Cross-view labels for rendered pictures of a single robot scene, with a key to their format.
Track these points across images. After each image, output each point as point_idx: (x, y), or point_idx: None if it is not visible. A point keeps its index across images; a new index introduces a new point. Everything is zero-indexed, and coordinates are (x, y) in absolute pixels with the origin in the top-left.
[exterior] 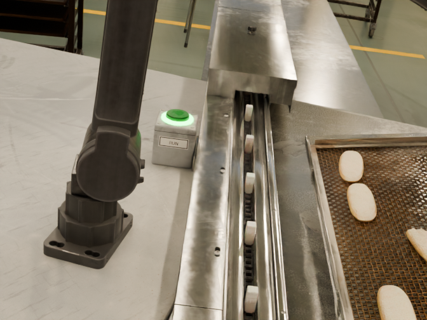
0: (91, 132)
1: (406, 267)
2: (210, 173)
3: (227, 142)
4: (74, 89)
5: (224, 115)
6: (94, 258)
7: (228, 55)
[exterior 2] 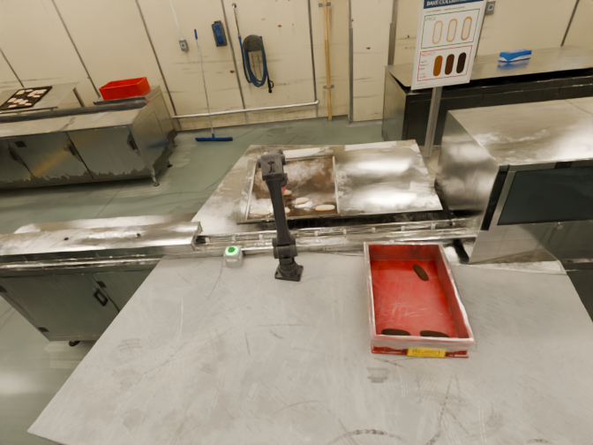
0: (281, 249)
1: (308, 205)
2: (258, 245)
3: (236, 243)
4: (169, 304)
5: (213, 245)
6: (303, 267)
7: (173, 239)
